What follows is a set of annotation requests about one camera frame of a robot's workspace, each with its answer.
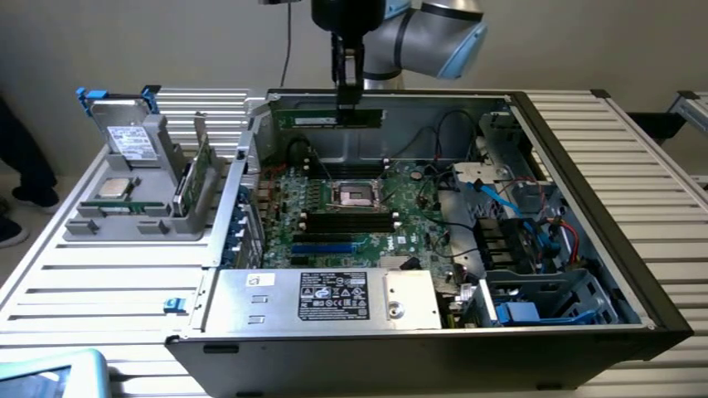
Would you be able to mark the green graphics card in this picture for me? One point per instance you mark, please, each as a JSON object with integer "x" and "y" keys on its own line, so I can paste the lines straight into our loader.
{"x": 191, "y": 182}

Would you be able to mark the silver power supply unit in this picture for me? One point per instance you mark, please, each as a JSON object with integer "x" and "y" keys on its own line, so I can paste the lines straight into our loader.
{"x": 276, "y": 307}

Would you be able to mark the silver hard disk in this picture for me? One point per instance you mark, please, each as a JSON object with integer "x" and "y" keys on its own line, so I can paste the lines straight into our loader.
{"x": 124, "y": 124}

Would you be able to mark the green RAM stick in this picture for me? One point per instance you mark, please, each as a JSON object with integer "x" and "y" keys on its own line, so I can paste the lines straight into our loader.
{"x": 121, "y": 204}
{"x": 309, "y": 120}

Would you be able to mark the blue plastic clip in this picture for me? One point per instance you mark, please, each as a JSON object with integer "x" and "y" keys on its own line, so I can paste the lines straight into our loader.
{"x": 173, "y": 305}

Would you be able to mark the person's dark trouser leg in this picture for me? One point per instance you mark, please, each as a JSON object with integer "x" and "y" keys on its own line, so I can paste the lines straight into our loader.
{"x": 24, "y": 157}

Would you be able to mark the black RAM slot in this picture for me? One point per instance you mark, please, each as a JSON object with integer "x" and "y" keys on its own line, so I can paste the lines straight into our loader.
{"x": 351, "y": 229}
{"x": 353, "y": 168}
{"x": 353, "y": 164}
{"x": 353, "y": 175}
{"x": 351, "y": 214}
{"x": 353, "y": 171}
{"x": 351, "y": 224}
{"x": 351, "y": 219}

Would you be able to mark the black open PC case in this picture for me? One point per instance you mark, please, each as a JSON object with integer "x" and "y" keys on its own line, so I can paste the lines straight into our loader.
{"x": 387, "y": 365}

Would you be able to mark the black case fan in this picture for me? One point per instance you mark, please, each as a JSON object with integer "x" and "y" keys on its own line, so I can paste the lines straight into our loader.
{"x": 505, "y": 244}

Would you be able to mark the teal framed device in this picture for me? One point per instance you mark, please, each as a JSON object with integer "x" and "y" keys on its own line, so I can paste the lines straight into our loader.
{"x": 83, "y": 365}

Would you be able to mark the grey disk bay cage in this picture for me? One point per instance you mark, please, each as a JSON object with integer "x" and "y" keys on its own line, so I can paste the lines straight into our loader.
{"x": 559, "y": 290}

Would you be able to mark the silver drive bracket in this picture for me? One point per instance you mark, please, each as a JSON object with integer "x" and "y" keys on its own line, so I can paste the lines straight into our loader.
{"x": 479, "y": 174}

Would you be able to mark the green motherboard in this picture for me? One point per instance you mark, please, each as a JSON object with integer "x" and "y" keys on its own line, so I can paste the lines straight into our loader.
{"x": 412, "y": 195}

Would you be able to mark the blue expansion slot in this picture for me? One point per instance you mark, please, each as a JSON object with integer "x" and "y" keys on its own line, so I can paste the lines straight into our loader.
{"x": 323, "y": 248}

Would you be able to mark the blue disk bay latch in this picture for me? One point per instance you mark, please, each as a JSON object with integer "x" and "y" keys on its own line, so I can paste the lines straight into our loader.
{"x": 517, "y": 313}

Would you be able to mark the silver CPU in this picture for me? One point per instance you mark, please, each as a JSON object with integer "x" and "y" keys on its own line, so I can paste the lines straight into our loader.
{"x": 116, "y": 188}

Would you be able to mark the metal slat side table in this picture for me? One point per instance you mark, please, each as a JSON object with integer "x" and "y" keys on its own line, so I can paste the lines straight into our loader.
{"x": 691, "y": 108}

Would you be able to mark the blue disk carrier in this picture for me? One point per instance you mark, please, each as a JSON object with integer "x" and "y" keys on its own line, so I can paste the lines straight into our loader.
{"x": 83, "y": 97}

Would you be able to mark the dark shoe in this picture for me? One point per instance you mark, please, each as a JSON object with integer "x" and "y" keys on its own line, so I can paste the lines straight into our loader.
{"x": 11, "y": 234}

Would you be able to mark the grey parts rack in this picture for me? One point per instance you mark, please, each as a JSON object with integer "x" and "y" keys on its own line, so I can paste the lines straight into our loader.
{"x": 127, "y": 230}

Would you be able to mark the CPU socket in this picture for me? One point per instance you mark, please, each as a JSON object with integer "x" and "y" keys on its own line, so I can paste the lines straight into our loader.
{"x": 352, "y": 194}

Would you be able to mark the silver chipset heat sink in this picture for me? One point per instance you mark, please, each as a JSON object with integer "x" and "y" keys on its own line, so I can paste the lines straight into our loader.
{"x": 395, "y": 263}

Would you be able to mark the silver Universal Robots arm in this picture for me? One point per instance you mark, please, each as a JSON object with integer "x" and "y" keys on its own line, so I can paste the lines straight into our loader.
{"x": 420, "y": 45}

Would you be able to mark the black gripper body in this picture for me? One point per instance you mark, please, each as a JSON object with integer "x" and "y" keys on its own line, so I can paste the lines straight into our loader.
{"x": 345, "y": 14}

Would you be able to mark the long black expansion slot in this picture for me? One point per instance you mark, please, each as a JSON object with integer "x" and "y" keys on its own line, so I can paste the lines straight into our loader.
{"x": 323, "y": 238}

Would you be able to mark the short black expansion slot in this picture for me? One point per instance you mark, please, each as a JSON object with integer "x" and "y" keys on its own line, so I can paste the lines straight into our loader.
{"x": 300, "y": 261}

